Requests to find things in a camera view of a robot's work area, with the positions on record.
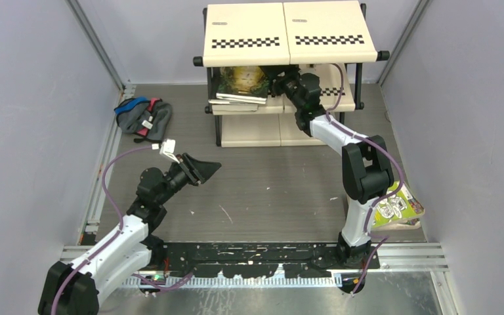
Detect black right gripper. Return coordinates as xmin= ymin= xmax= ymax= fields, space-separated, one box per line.
xmin=257 ymin=58 xmax=303 ymax=112

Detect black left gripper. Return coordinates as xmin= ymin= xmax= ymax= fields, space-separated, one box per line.
xmin=156 ymin=154 xmax=221 ymax=206

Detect green Alice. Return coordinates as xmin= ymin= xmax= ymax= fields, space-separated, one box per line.
xmin=216 ymin=66 xmax=270 ymax=104

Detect lime green cartoon book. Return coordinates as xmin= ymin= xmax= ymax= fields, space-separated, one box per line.
xmin=371 ymin=184 xmax=425 ymax=231

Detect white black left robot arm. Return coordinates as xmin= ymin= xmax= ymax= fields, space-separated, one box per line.
xmin=37 ymin=153 xmax=222 ymax=314

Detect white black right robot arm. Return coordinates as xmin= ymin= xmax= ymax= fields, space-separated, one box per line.
xmin=260 ymin=65 xmax=394 ymax=270

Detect cream three-tier shelf rack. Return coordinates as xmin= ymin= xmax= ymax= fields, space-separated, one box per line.
xmin=193 ymin=1 xmax=390 ymax=148

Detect grey blue red cloth bag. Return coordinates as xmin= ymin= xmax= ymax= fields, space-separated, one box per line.
xmin=114 ymin=96 xmax=173 ymax=144

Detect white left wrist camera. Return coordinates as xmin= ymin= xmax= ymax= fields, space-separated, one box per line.
xmin=151 ymin=138 xmax=180 ymax=164

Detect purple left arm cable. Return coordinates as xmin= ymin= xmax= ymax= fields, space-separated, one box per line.
xmin=49 ymin=145 xmax=194 ymax=315

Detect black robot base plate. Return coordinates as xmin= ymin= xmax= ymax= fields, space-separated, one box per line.
xmin=143 ymin=242 xmax=368 ymax=279

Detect aluminium frame rail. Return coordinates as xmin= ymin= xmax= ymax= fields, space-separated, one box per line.
xmin=65 ymin=82 xmax=136 ymax=245

